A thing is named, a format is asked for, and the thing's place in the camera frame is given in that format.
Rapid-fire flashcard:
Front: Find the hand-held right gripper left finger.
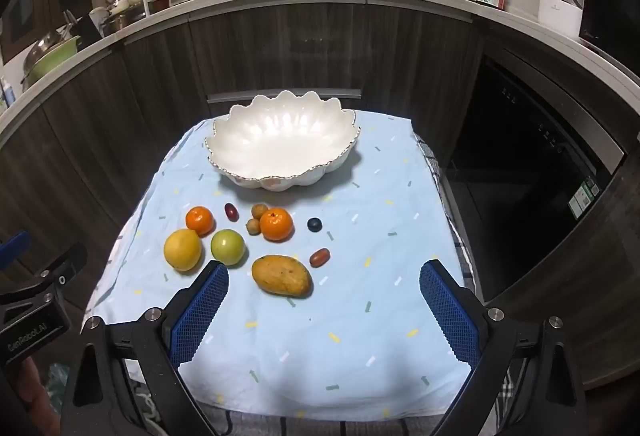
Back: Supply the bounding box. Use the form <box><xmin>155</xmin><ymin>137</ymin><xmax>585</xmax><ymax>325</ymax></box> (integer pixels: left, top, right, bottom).
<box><xmin>60</xmin><ymin>260</ymin><xmax>231</xmax><ymax>436</ymax></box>

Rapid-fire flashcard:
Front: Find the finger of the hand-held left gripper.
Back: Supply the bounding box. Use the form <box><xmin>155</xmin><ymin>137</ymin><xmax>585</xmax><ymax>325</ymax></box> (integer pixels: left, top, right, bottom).
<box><xmin>0</xmin><ymin>230</ymin><xmax>31</xmax><ymax>271</ymax></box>
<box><xmin>0</xmin><ymin>243</ymin><xmax>89</xmax><ymax>306</ymax></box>

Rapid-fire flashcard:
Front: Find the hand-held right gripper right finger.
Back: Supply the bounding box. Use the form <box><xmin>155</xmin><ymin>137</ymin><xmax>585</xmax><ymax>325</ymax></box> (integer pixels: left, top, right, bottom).
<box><xmin>419</xmin><ymin>259</ymin><xmax>591</xmax><ymax>436</ymax></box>

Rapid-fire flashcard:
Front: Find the yellow lemon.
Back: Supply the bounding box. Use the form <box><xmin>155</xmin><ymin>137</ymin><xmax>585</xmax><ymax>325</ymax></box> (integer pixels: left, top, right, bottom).
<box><xmin>163</xmin><ymin>229</ymin><xmax>203</xmax><ymax>272</ymax></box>

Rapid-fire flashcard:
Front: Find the green round fruit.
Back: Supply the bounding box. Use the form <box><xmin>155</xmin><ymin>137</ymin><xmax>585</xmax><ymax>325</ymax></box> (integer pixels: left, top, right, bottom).
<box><xmin>210</xmin><ymin>229</ymin><xmax>246</xmax><ymax>263</ymax></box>

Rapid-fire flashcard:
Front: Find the yellow mango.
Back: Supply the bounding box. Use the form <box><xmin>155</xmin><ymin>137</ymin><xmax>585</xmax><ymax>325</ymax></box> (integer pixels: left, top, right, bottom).
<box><xmin>251</xmin><ymin>255</ymin><xmax>313</xmax><ymax>298</ymax></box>

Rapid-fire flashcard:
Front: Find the small orange mandarin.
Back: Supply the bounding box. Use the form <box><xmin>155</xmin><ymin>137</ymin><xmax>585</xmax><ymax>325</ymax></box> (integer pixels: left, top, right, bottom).
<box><xmin>185</xmin><ymin>206</ymin><xmax>215</xmax><ymax>237</ymax></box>

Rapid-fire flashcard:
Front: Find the large orange mandarin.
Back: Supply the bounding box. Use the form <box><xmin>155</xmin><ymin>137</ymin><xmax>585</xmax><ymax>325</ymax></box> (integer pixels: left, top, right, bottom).
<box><xmin>260</xmin><ymin>207</ymin><xmax>294</xmax><ymax>242</ymax></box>

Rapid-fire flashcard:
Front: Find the white scalloped bowl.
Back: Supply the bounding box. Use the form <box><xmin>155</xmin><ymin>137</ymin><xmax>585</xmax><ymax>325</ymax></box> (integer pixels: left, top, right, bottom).
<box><xmin>205</xmin><ymin>90</ymin><xmax>361</xmax><ymax>191</ymax></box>

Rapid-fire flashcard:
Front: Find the person's left hand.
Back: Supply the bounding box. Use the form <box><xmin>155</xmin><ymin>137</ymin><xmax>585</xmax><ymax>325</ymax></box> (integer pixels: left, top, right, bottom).
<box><xmin>14</xmin><ymin>355</ymin><xmax>55</xmax><ymax>428</ymax></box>

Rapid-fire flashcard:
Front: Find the light blue patterned tablecloth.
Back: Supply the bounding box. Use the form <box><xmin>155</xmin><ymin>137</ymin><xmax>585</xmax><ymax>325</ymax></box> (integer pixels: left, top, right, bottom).
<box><xmin>82</xmin><ymin>109</ymin><xmax>476</xmax><ymax>422</ymax></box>

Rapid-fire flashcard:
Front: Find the built-in black oven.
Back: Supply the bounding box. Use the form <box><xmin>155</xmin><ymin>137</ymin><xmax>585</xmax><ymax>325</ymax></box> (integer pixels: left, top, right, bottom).
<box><xmin>440</xmin><ymin>49</ymin><xmax>628</xmax><ymax>304</ymax></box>

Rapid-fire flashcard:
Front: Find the green bowl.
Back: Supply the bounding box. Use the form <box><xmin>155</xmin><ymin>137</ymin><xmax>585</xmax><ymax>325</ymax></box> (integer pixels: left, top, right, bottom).
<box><xmin>20</xmin><ymin>35</ymin><xmax>81</xmax><ymax>87</ymax></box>

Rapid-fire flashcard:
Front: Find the black knife block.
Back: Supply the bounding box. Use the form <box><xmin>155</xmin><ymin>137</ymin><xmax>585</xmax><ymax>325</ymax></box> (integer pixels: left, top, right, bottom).
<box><xmin>65</xmin><ymin>9</ymin><xmax>103</xmax><ymax>47</ymax></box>

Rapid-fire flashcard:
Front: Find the metal pot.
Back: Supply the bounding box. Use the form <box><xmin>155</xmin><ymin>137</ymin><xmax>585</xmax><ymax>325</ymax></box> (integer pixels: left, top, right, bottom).
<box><xmin>102</xmin><ymin>1</ymin><xmax>151</xmax><ymax>37</ymax></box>

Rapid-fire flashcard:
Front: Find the white box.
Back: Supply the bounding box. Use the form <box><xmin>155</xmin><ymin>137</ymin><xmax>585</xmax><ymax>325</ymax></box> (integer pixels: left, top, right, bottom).
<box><xmin>538</xmin><ymin>0</ymin><xmax>586</xmax><ymax>40</ymax></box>

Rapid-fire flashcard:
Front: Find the black microwave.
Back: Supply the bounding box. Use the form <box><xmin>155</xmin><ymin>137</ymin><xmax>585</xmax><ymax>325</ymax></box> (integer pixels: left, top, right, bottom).
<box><xmin>580</xmin><ymin>0</ymin><xmax>640</xmax><ymax>62</ymax></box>

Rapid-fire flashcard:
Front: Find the grey drawer handle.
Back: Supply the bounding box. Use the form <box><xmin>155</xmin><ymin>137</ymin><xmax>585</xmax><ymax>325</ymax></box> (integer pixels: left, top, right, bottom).
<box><xmin>206</xmin><ymin>88</ymin><xmax>362</xmax><ymax>103</ymax></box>

